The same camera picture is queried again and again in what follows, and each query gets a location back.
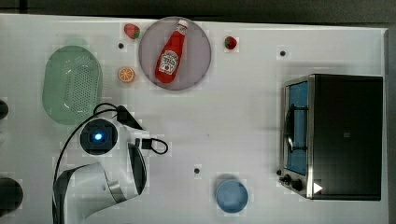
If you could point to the green perforated colander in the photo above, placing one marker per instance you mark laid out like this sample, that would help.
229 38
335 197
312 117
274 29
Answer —
72 85

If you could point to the grey round plate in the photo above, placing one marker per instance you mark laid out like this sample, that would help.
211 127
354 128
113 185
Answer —
196 56

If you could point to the dark red plush strawberry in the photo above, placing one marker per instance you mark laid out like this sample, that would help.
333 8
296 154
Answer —
230 42

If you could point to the black cylinder post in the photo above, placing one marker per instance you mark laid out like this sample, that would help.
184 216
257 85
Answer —
11 195

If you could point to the orange slice toy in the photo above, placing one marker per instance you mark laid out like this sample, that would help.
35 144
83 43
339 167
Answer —
126 75

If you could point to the red plush ketchup bottle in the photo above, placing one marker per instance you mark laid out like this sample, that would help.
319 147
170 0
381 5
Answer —
170 56

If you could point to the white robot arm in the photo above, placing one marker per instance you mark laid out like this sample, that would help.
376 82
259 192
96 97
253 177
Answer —
118 173

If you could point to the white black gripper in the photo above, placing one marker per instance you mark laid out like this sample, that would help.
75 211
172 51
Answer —
139 137

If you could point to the blue bowl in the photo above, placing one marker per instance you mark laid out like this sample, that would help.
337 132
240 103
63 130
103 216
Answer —
231 196

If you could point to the light red plush strawberry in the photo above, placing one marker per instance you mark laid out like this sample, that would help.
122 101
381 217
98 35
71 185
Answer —
131 30

